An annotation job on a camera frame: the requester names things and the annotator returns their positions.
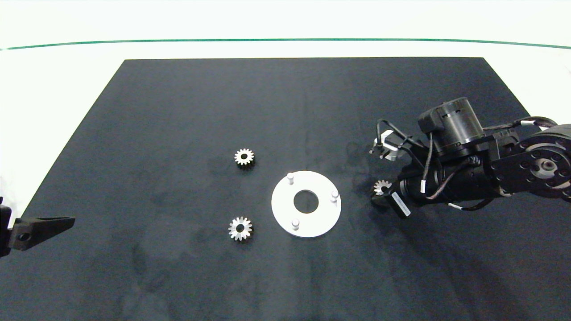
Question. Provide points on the boxy shiny wrist camera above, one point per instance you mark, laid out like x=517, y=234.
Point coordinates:
x=391, y=149

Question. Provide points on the small steel spur gear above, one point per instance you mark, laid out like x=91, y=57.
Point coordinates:
x=234, y=230
x=379, y=184
x=239, y=154

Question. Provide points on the round white plate with pins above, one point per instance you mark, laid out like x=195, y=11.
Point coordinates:
x=285, y=214

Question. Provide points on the dark rectangular work mat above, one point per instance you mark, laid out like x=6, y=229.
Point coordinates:
x=178, y=133

